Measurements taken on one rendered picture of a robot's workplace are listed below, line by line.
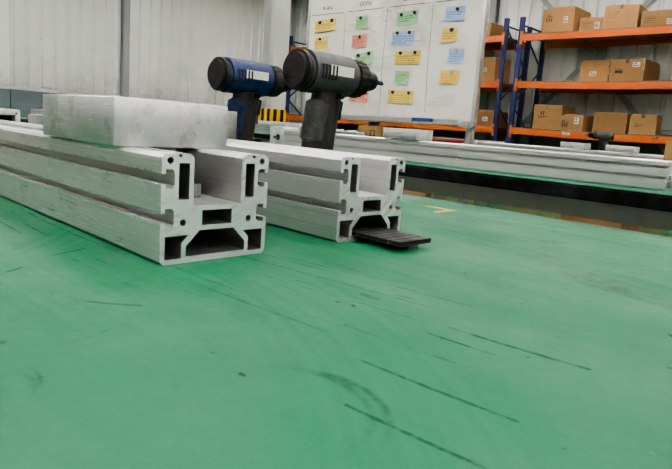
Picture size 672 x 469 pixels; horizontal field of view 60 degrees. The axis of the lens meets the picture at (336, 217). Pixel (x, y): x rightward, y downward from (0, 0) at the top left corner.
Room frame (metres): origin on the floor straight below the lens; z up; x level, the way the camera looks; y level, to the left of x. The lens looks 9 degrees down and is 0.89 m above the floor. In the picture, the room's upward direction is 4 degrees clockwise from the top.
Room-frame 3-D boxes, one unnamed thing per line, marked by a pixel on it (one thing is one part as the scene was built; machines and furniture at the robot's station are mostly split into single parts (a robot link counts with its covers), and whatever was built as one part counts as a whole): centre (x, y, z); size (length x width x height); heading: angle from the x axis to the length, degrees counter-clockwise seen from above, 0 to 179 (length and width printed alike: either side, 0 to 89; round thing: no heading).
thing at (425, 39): (4.05, -0.26, 0.97); 1.50 x 0.50 x 1.95; 47
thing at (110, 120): (0.57, 0.20, 0.87); 0.16 x 0.11 x 0.07; 46
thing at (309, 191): (0.88, 0.25, 0.82); 0.80 x 0.10 x 0.09; 46
